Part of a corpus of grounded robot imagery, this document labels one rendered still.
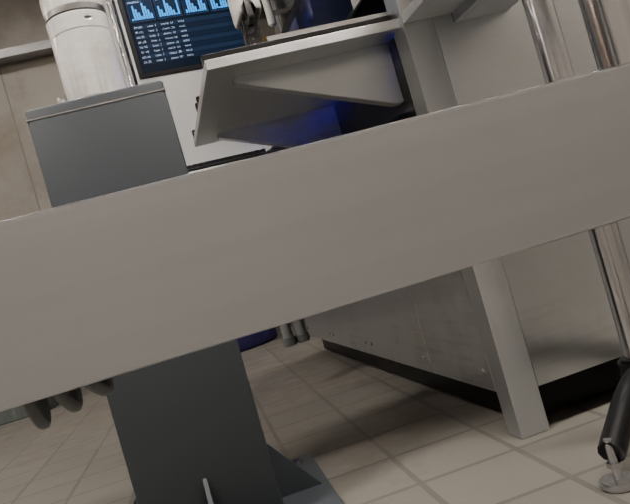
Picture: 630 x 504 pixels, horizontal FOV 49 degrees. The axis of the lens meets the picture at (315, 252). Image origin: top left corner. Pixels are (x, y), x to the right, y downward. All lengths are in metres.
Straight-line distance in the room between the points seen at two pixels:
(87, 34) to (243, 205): 1.00
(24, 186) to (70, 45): 3.94
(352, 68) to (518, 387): 0.74
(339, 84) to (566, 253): 0.59
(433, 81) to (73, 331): 1.08
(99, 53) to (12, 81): 4.09
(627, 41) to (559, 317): 0.92
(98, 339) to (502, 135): 0.33
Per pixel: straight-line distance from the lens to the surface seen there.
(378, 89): 1.51
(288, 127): 1.96
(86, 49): 1.44
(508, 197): 0.55
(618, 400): 1.24
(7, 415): 4.62
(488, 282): 1.42
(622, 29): 0.66
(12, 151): 5.41
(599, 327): 1.55
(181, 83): 2.39
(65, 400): 0.57
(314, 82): 1.48
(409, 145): 0.52
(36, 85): 5.48
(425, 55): 1.45
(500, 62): 1.51
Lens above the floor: 0.47
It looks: level
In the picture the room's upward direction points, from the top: 16 degrees counter-clockwise
